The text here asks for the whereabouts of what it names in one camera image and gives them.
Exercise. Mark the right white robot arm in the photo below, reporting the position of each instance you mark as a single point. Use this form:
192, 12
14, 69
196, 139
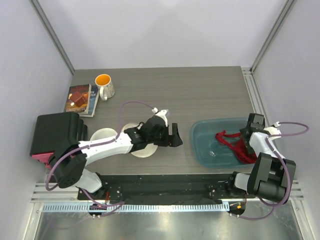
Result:
272, 175

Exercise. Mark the white mug orange inside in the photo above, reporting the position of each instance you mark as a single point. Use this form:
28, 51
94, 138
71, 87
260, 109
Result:
105, 86

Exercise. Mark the blue plastic tub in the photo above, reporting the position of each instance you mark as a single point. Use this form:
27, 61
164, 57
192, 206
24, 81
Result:
206, 148

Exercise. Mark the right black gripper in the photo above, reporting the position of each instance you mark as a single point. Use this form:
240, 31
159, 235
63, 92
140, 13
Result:
248, 146

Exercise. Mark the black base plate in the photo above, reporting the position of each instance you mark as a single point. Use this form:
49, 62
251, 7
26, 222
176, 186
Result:
170, 189

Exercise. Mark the black and pink box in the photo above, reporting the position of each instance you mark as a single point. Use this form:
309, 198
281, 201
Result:
51, 130

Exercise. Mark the brown cover book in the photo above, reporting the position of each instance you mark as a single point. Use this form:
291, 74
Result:
78, 99

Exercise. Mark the blue cover book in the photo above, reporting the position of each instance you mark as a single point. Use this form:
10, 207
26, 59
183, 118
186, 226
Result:
93, 100

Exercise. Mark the white slotted cable duct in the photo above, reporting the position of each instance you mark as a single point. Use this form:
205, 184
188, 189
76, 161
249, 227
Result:
87, 207

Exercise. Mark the red lace bra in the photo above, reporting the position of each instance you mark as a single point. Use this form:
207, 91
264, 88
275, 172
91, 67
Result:
237, 147

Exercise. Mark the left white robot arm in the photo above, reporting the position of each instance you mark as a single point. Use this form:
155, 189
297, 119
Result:
68, 163

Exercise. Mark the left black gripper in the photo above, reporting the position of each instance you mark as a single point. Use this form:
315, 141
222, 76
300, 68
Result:
173, 140

